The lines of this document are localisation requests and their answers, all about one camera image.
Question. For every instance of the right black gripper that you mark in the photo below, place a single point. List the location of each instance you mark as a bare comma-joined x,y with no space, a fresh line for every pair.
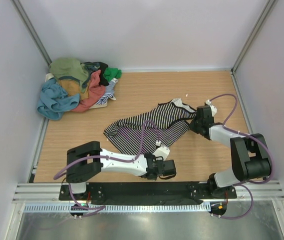
192,126

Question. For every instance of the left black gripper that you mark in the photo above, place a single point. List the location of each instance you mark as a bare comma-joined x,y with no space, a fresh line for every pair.
158,158

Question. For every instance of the black white striped tank top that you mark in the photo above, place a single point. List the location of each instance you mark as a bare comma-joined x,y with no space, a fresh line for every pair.
167,122

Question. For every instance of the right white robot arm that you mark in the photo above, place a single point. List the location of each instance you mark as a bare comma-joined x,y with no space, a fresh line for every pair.
250,157

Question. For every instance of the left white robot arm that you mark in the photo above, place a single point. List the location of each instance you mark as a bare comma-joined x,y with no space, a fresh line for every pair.
87,160

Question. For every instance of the blue white striped tank top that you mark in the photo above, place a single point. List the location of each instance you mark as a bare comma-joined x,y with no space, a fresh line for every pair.
109,92

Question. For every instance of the salmon pink tank top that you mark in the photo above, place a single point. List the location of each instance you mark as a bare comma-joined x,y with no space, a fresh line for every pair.
95,92

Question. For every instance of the bright green tank top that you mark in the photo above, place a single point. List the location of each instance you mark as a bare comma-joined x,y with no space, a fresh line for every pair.
112,73

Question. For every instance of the mustard yellow tank top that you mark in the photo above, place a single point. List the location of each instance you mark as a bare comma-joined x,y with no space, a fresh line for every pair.
72,88

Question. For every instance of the light blue tank top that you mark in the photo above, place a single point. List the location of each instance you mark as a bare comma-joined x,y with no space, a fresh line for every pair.
54,101

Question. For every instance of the olive green tank top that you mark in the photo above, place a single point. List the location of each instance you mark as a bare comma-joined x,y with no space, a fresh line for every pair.
70,69

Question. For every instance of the white tray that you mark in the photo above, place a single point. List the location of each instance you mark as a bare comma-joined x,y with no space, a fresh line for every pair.
96,106

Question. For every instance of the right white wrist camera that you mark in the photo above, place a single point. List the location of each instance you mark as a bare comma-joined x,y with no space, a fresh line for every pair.
212,107

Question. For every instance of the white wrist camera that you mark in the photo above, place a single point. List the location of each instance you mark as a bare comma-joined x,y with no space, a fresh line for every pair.
212,107
161,150

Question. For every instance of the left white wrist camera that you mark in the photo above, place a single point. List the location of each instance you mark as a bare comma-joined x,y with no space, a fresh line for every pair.
161,150

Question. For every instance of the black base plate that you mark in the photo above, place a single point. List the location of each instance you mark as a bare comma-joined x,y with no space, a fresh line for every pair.
153,193

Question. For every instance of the aluminium frame rail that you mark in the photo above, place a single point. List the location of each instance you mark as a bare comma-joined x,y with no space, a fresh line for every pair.
52,192

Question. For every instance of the slotted cable duct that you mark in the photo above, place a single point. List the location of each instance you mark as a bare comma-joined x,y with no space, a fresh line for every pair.
68,207

